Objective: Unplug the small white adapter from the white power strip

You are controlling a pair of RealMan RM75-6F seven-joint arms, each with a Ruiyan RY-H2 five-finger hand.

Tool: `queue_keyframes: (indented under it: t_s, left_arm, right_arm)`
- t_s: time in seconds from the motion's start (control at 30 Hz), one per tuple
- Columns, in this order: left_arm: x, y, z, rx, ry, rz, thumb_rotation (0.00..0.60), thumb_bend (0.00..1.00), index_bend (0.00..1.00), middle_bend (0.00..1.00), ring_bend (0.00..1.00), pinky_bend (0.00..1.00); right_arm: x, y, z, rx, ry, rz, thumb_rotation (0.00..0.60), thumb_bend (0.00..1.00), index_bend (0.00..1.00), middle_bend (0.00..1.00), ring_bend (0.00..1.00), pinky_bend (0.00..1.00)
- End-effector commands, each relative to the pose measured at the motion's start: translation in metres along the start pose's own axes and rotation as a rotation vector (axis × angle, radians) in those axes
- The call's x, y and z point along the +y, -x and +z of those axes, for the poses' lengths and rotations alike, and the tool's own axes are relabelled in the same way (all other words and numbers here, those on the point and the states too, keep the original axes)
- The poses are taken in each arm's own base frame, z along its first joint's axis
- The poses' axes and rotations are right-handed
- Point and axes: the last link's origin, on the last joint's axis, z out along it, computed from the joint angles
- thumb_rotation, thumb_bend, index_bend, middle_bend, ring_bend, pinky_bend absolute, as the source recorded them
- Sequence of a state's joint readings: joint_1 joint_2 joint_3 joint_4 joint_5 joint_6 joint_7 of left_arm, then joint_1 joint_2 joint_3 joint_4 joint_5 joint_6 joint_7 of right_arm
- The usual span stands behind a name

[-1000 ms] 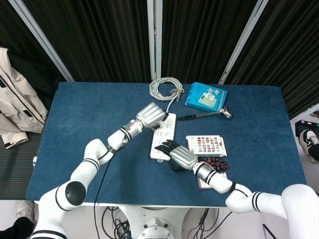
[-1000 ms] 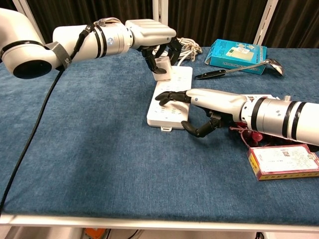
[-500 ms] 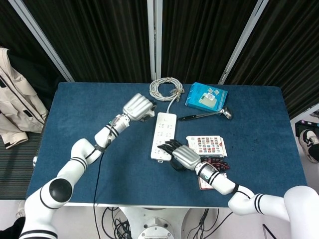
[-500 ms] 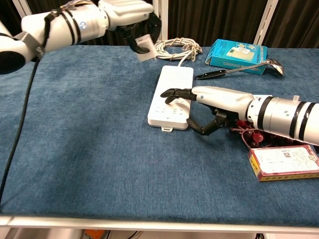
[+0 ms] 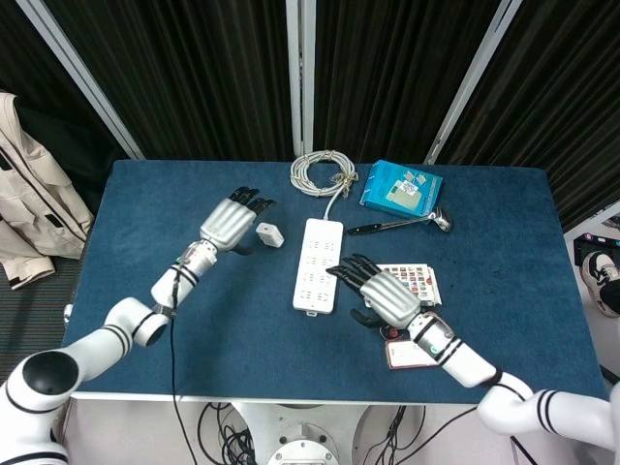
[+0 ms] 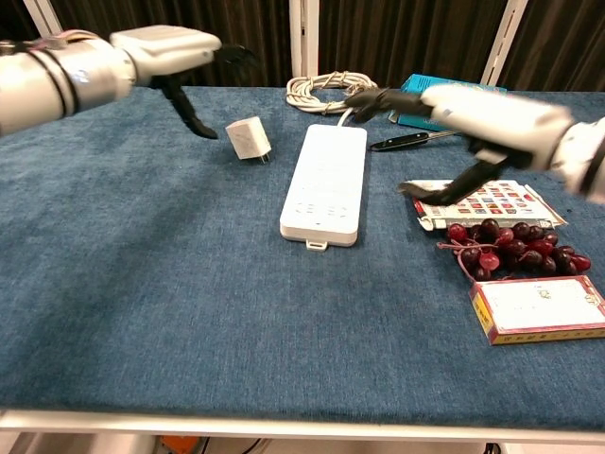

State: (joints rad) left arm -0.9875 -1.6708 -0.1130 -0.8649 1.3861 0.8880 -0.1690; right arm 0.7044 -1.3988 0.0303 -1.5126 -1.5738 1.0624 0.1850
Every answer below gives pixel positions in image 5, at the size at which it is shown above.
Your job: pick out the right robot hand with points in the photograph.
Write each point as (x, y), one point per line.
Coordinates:
(390, 295)

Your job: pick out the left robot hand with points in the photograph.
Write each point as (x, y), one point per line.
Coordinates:
(227, 220)

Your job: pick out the white plug adapter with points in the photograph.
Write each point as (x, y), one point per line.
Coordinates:
(269, 235)

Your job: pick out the white power strip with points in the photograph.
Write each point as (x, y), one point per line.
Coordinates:
(315, 252)

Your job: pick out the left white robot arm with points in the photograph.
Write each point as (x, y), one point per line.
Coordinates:
(121, 324)

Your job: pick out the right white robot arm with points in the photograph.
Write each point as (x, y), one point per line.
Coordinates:
(465, 365)

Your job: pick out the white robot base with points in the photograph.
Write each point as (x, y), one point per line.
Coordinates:
(302, 436)

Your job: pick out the white picture card pack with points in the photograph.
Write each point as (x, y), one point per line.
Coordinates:
(421, 281)

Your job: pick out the red white card packet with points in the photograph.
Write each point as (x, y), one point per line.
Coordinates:
(404, 356)

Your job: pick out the blue cardboard box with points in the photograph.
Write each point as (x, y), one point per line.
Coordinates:
(402, 189)

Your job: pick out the blue table mat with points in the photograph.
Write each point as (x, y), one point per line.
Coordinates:
(242, 329)

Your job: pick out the black curtain panel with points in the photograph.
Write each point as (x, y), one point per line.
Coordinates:
(29, 63)
(557, 97)
(194, 72)
(387, 72)

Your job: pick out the black garment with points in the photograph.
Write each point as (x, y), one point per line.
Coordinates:
(82, 145)

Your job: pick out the beige jacket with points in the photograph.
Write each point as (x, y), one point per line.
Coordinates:
(34, 194)

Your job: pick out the black white sneaker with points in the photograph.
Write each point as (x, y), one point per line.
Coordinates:
(603, 281)

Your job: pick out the black device purple dot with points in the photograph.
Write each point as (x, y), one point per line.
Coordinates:
(598, 247)

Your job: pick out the white partition post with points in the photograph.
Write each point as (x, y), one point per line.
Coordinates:
(300, 72)
(80, 77)
(472, 77)

